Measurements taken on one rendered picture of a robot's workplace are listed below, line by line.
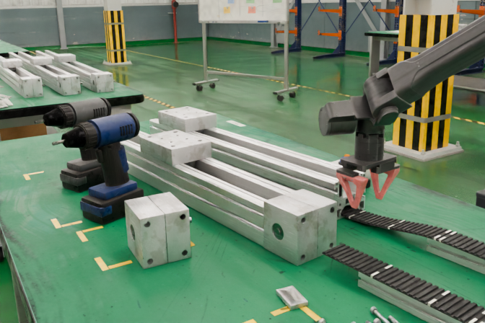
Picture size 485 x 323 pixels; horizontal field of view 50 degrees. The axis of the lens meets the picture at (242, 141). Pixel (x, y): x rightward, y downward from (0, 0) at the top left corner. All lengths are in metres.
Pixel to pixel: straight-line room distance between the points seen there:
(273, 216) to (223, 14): 6.32
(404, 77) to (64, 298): 0.68
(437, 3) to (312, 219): 3.45
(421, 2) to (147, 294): 3.85
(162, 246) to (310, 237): 0.26
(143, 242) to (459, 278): 0.53
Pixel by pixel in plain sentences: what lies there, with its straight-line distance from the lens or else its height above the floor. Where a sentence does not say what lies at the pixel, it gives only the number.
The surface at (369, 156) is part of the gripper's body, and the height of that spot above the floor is 0.93.
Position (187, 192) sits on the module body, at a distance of 1.19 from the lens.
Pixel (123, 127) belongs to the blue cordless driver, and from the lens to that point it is 1.12.
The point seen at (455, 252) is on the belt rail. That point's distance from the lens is 0.99.
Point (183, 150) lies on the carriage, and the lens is 1.21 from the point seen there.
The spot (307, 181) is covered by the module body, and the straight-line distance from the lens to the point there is 1.16.
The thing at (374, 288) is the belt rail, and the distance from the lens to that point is 0.87.
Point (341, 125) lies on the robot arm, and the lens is 1.01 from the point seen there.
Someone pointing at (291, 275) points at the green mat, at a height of 0.78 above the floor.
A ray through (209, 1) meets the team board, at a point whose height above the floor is 1.23.
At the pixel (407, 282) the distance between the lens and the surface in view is 0.85.
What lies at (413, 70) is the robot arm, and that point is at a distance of 0.95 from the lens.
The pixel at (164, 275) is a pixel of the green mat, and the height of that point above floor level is 0.78.
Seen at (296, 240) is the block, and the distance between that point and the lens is 0.91.
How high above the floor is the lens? 1.23
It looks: 15 degrees down
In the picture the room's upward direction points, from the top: 1 degrees counter-clockwise
